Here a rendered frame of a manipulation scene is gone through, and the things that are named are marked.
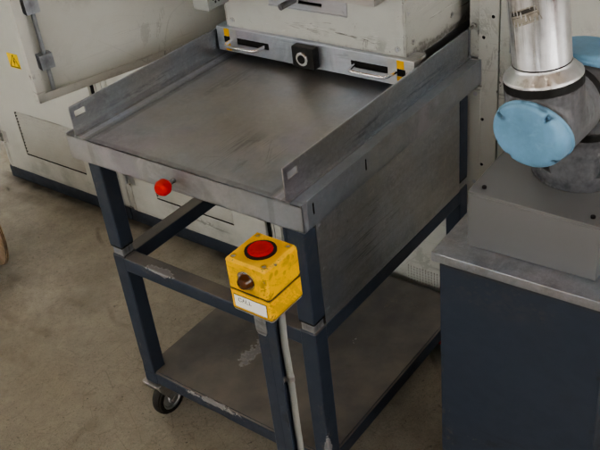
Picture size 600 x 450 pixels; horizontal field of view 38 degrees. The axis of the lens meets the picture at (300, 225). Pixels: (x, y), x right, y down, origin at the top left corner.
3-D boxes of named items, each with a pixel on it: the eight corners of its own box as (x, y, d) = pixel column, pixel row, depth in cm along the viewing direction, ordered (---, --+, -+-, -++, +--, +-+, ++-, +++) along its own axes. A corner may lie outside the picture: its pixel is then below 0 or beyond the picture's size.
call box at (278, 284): (272, 325, 130) (264, 271, 125) (232, 308, 135) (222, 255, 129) (304, 295, 135) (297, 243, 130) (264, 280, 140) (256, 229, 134)
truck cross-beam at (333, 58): (414, 88, 178) (413, 62, 175) (219, 49, 208) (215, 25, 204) (427, 79, 182) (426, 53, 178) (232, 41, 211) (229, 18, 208)
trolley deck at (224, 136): (304, 234, 151) (301, 205, 148) (71, 157, 185) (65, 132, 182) (480, 83, 195) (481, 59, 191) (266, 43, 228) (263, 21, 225)
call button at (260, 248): (263, 266, 128) (262, 257, 127) (243, 259, 130) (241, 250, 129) (279, 252, 130) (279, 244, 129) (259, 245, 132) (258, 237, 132)
